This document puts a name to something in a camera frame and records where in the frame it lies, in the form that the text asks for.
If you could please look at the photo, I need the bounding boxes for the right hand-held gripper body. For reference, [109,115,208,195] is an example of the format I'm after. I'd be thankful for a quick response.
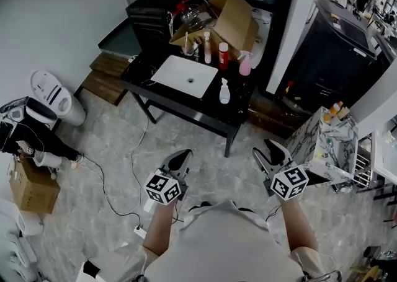
[262,162,310,203]

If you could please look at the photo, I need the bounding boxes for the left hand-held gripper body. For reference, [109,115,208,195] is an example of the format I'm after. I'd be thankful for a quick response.
[144,162,190,206]

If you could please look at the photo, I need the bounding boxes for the person's left forearm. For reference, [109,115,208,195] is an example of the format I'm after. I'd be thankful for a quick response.
[142,196,184,257]

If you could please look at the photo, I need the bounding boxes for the person's right forearm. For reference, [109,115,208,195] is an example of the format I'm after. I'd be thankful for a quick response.
[279,196,319,252]

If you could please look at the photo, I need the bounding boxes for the pink spray bottle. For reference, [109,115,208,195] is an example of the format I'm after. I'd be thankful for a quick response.
[237,50,254,76]

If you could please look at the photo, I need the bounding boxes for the red liquid bottle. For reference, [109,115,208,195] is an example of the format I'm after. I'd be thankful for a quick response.
[218,42,230,70]

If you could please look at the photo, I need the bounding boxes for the pale pink pump bottle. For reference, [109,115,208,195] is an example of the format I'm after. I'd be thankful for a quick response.
[203,31,212,64]

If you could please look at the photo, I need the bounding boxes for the marble pattern cabinet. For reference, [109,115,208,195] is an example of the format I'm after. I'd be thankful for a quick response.
[285,106,359,187]

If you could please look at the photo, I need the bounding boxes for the person's light shirt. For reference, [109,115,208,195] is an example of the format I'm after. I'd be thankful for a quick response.
[102,200,336,282]

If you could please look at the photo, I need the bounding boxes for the white sink basin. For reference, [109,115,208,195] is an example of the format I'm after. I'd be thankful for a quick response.
[150,55,220,99]

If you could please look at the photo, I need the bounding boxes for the black marble vanity table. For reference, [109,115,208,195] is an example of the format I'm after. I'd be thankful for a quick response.
[120,48,258,158]

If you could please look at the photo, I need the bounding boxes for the white metal rack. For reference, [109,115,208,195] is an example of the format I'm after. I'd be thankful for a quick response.
[353,130,397,188]

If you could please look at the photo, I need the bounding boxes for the brown wooden steps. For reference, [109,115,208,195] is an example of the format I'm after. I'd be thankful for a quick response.
[81,53,133,107]

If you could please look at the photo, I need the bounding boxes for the large black washing machine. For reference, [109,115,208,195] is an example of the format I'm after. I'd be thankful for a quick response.
[280,0,378,114]

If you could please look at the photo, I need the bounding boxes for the white cylindrical machine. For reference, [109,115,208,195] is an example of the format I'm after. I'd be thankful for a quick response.
[30,69,87,126]

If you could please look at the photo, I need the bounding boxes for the white cylinder device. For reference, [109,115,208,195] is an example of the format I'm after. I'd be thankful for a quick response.
[32,149,63,169]

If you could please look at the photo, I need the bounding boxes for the small closed cardboard box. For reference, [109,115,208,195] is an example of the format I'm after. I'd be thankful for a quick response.
[8,159,61,215]

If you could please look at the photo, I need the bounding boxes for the large open cardboard box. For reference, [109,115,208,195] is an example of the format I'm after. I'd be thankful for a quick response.
[169,0,260,58]

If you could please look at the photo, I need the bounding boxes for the white ceramic fixture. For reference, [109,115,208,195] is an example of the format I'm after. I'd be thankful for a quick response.
[0,198,44,282]

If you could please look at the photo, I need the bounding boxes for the red plastic item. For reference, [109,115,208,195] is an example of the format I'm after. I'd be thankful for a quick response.
[175,0,190,15]

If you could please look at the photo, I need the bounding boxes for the white floor cable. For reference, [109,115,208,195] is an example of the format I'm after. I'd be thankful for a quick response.
[129,97,150,213]

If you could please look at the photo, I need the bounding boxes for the black floor cable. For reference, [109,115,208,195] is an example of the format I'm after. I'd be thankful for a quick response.
[79,153,143,229]

